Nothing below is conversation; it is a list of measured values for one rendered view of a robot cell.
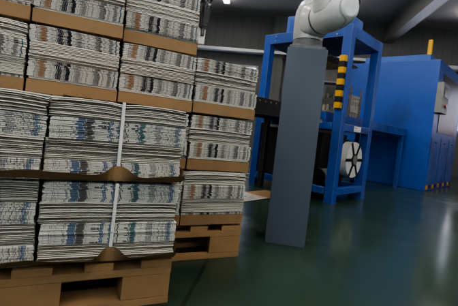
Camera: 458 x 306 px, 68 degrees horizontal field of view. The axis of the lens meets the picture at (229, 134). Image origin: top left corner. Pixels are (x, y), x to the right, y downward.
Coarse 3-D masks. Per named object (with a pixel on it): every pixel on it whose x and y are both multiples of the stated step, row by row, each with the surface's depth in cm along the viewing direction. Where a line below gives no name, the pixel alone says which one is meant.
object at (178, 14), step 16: (128, 0) 124; (144, 0) 126; (160, 0) 129; (176, 0) 132; (192, 0) 134; (128, 16) 124; (144, 16) 127; (160, 16) 129; (176, 16) 131; (192, 16) 134; (144, 32) 128; (160, 32) 129; (176, 32) 132; (192, 32) 134; (160, 48) 131
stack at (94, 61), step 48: (0, 48) 106; (48, 48) 112; (96, 48) 118; (144, 48) 126; (192, 96) 139; (240, 96) 144; (192, 144) 136; (240, 144) 147; (192, 192) 137; (240, 192) 147; (192, 240) 157
